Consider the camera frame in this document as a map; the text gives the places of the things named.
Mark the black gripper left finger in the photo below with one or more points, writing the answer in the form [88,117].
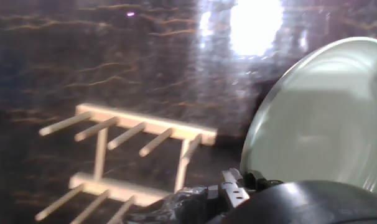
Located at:
[191,208]

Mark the wooden dish rack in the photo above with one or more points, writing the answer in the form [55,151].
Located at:
[145,123]

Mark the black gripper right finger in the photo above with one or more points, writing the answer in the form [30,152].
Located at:
[236,193]

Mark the pale green dish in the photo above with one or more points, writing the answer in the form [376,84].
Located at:
[325,124]

